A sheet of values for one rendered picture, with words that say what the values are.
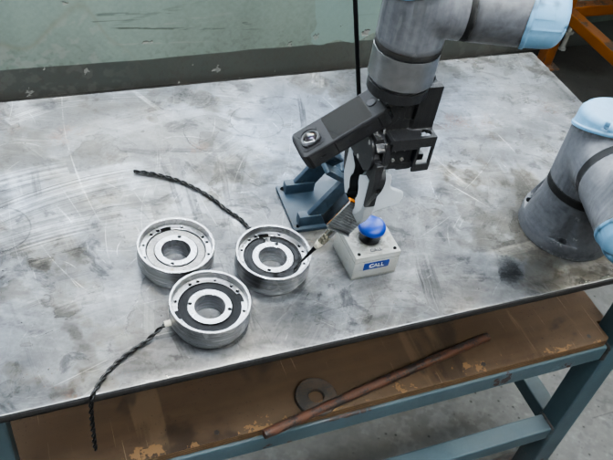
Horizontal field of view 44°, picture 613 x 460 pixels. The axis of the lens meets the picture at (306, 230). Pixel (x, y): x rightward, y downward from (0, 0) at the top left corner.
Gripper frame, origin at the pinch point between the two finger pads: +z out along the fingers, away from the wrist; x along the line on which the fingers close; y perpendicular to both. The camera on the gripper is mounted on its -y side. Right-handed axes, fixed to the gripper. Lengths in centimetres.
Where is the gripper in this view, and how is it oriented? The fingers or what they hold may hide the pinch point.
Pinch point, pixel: (351, 208)
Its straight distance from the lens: 99.7
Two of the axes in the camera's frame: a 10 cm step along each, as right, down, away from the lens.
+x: -3.1, -7.0, 6.5
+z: -1.3, 7.1, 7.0
